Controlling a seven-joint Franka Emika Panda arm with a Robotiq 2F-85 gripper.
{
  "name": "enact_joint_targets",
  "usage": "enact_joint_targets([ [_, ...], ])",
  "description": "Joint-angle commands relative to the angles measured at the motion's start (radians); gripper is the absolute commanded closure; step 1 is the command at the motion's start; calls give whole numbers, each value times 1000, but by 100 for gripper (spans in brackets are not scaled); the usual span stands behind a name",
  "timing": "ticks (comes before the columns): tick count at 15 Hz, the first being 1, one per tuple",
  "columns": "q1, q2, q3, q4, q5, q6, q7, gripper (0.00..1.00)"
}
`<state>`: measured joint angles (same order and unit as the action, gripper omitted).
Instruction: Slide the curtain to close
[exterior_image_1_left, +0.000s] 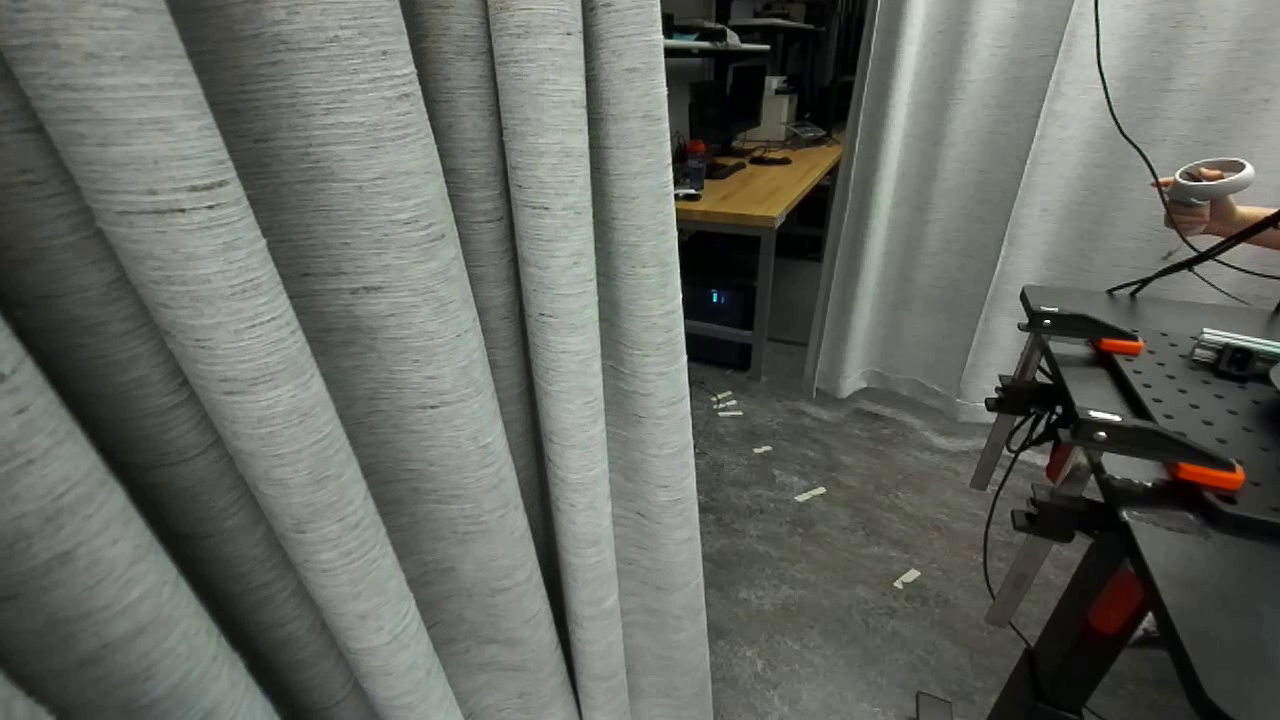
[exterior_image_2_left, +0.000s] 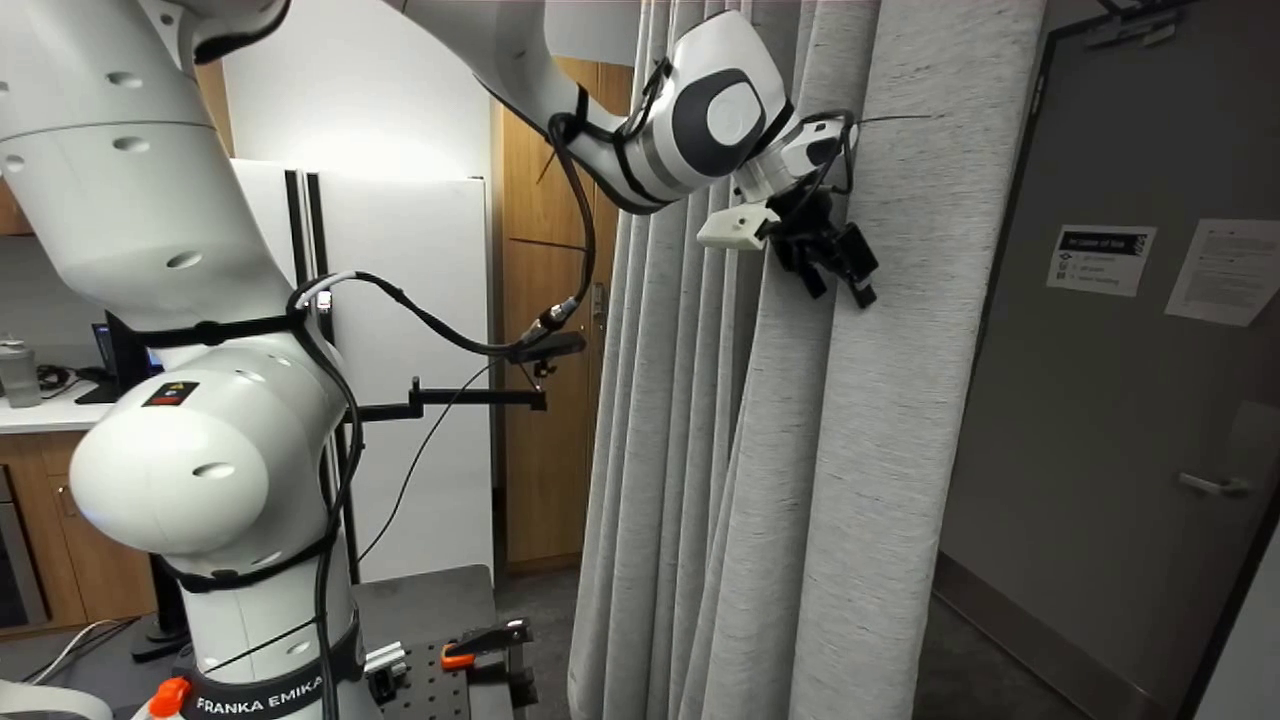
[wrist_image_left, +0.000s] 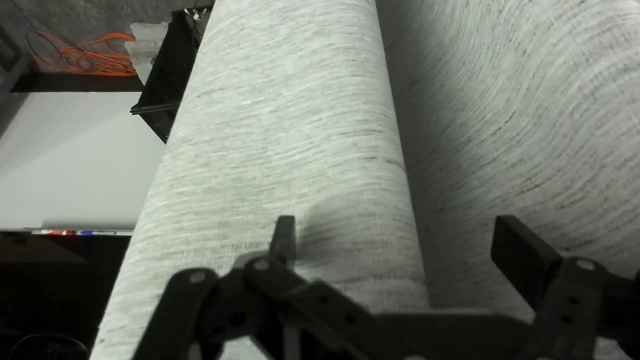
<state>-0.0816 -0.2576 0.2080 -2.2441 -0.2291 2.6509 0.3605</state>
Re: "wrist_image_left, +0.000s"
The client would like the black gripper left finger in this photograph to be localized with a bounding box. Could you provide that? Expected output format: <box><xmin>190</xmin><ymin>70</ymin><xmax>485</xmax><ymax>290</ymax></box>
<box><xmin>132</xmin><ymin>214</ymin><xmax>403</xmax><ymax>360</ymax></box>

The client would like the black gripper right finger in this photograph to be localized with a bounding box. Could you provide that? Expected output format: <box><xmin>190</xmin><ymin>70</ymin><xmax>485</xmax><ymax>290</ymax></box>
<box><xmin>490</xmin><ymin>214</ymin><xmax>640</xmax><ymax>360</ymax></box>

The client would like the grey fabric curtain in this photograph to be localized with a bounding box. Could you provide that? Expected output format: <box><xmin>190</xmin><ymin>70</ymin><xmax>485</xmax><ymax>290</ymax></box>
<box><xmin>89</xmin><ymin>0</ymin><xmax>640</xmax><ymax>360</ymax></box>

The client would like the white flat panel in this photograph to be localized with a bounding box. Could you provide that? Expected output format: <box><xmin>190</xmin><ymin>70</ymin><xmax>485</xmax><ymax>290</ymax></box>
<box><xmin>0</xmin><ymin>89</ymin><xmax>169</xmax><ymax>234</ymax></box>

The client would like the black metal stand bracket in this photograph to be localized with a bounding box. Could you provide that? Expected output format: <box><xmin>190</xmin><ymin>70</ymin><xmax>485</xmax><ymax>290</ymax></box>
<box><xmin>130</xmin><ymin>4</ymin><xmax>217</xmax><ymax>147</ymax></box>

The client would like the orange cable bundle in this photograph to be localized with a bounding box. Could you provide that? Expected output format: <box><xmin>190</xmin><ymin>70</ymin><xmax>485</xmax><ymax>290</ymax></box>
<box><xmin>28</xmin><ymin>28</ymin><xmax>139</xmax><ymax>79</ymax></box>

